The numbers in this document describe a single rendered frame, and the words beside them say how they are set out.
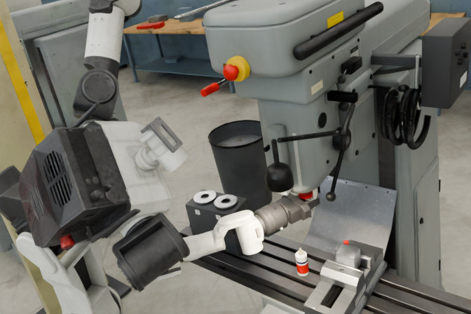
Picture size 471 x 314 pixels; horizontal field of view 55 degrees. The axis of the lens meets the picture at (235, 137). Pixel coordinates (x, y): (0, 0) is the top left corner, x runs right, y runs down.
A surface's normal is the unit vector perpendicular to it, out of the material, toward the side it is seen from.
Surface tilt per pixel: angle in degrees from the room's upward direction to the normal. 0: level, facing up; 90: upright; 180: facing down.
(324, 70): 90
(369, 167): 90
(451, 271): 0
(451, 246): 0
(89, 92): 63
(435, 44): 90
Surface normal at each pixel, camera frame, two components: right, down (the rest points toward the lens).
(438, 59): -0.61, 0.43
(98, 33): -0.18, -0.16
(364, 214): -0.61, -0.04
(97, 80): 0.31, -0.12
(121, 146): 0.72, -0.49
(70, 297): -0.29, 0.45
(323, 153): 0.78, 0.15
